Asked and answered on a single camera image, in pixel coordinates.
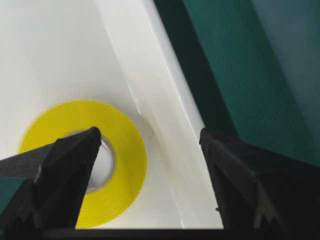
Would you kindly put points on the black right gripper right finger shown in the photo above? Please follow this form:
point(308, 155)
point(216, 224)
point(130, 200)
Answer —
point(261, 194)

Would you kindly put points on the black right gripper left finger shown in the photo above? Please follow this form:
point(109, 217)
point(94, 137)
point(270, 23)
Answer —
point(44, 188)

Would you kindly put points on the yellow tape roll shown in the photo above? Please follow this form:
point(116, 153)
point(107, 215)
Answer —
point(129, 172)

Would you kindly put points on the white plastic case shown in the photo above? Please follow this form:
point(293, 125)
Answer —
point(116, 52)

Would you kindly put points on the green table cloth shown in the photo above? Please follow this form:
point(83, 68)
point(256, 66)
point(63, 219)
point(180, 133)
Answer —
point(249, 77)

